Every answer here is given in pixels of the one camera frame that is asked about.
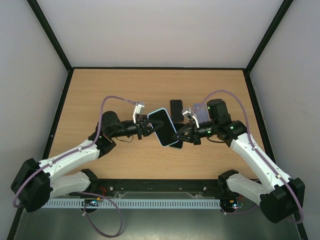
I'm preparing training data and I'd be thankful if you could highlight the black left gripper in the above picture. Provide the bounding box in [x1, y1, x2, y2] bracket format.
[110, 115, 164, 141]

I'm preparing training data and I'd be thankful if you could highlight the light blue card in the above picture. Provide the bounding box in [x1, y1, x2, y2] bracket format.
[146, 108, 180, 148]

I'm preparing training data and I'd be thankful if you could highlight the lavender phone case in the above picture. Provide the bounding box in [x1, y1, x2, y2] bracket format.
[193, 103, 210, 124]

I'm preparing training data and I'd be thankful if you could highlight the purple smartphone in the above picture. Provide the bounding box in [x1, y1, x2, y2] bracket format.
[170, 99, 184, 123]

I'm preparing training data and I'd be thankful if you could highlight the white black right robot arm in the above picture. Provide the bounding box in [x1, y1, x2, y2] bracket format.
[173, 99, 305, 223]

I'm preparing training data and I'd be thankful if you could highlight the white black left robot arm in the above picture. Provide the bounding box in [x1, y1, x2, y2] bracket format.
[10, 111, 165, 213]

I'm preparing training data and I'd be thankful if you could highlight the right circuit board with leds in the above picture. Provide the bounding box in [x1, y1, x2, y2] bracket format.
[229, 197, 244, 210]

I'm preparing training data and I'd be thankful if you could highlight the circuit board with leds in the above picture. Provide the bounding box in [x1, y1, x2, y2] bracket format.
[82, 197, 104, 207]
[229, 197, 244, 210]

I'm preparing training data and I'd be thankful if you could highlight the left circuit board with leds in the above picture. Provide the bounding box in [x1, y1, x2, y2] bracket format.
[82, 197, 104, 207]

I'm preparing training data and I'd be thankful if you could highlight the grey metal front plate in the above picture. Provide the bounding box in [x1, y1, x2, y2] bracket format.
[14, 208, 301, 240]

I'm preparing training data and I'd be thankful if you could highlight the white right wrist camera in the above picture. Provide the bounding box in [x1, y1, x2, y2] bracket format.
[182, 107, 200, 129]

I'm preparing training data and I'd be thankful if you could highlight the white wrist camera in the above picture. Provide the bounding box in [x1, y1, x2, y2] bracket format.
[182, 107, 200, 129]
[132, 101, 145, 124]

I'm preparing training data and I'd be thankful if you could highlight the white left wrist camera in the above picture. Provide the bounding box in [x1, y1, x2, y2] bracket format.
[132, 101, 145, 124]

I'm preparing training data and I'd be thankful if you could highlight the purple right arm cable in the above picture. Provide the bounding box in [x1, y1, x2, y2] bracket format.
[189, 89, 306, 224]

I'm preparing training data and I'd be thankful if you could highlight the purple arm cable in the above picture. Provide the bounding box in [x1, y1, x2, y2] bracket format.
[189, 89, 306, 224]
[11, 95, 138, 237]

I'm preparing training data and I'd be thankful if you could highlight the white slotted cable duct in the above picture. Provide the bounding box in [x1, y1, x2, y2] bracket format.
[43, 198, 221, 210]

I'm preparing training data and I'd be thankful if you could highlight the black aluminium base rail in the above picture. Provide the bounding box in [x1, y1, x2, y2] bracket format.
[97, 178, 239, 199]

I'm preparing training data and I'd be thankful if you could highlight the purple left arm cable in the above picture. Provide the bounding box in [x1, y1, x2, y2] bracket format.
[11, 95, 138, 237]

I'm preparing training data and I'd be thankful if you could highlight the black enclosure frame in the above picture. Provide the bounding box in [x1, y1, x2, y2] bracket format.
[7, 0, 294, 240]

